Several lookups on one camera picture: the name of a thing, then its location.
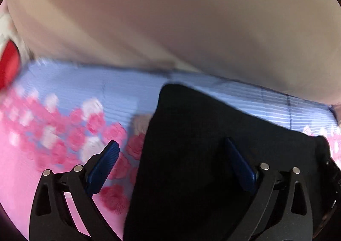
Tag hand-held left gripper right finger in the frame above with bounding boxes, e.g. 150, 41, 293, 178
224, 137, 314, 241

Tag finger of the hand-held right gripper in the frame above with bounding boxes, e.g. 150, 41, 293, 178
321, 148, 341, 231

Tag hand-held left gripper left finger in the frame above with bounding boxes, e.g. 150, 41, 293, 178
29, 140, 120, 241

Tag black pants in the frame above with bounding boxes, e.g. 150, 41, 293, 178
124, 84, 337, 241

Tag pink floral bed sheet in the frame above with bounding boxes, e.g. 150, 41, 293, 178
0, 59, 341, 241

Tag red cloth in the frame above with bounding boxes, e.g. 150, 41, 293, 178
0, 39, 22, 89

